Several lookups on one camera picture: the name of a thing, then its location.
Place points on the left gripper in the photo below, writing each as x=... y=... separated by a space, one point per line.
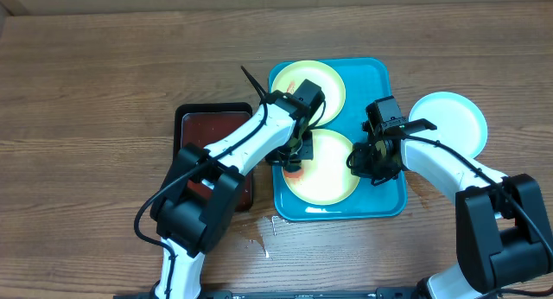
x=307 y=153

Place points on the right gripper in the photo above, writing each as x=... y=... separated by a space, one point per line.
x=373 y=168

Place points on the wet sponge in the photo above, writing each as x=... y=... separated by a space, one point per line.
x=293 y=169

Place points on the yellow plate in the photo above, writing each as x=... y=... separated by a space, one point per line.
x=289 y=76
x=326 y=179

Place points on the light blue plate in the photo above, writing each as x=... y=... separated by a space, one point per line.
x=460 y=123

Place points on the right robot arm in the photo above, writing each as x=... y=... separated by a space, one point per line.
x=503 y=233

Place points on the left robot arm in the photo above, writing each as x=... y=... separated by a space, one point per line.
x=202 y=188

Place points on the teal plastic tray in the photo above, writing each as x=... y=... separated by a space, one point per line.
x=365 y=79

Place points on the black tray with red water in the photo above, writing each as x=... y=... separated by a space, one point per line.
x=202 y=124

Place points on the yellow plate top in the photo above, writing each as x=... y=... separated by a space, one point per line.
x=289 y=76

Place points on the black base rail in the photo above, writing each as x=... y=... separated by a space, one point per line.
x=379 y=293

